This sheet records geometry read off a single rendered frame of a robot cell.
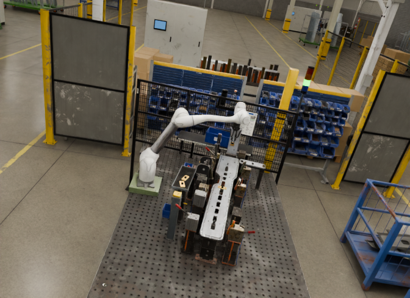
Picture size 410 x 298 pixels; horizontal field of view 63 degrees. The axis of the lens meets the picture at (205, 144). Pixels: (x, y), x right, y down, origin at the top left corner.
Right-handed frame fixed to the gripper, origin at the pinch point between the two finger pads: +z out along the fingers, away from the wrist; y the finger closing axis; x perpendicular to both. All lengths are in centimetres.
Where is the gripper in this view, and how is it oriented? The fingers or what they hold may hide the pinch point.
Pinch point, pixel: (233, 140)
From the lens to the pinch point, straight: 345.2
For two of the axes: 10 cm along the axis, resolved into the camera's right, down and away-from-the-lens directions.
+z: -1.6, 8.8, 4.4
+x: 1.7, -4.1, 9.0
